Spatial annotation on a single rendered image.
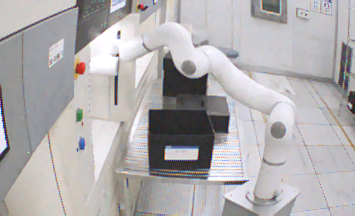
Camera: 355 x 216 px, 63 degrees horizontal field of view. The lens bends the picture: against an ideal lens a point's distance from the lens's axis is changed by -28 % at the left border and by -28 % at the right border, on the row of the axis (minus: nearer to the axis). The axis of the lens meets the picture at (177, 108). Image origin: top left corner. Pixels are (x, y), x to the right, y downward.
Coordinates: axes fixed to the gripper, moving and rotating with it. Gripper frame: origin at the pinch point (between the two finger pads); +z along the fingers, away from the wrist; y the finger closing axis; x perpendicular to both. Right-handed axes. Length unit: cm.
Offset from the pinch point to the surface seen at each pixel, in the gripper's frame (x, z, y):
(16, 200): -25, -5, -79
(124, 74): -8.2, -32.0, 14.1
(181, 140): -28, -60, -8
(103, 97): -20.3, -21.2, 14.5
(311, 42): -47, -274, 422
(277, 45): -66, -202, 423
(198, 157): -36, -68, -7
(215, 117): -34, -76, 32
